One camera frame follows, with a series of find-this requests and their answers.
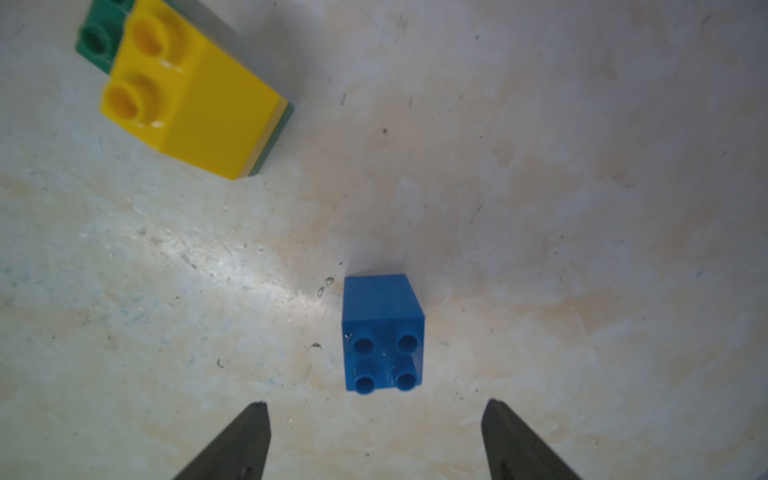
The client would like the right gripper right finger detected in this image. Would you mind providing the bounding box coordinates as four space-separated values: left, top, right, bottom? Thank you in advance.
481 399 580 480

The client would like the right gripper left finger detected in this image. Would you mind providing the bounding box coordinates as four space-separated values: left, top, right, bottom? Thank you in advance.
174 402 271 480

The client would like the blue lego brick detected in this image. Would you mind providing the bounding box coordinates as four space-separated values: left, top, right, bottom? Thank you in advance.
341 274 425 395

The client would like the yellow sloped lego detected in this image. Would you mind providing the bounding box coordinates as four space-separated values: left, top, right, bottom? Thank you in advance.
99 0 290 181

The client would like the green lego plate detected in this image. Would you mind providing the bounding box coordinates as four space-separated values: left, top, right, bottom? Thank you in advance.
74 0 296 178

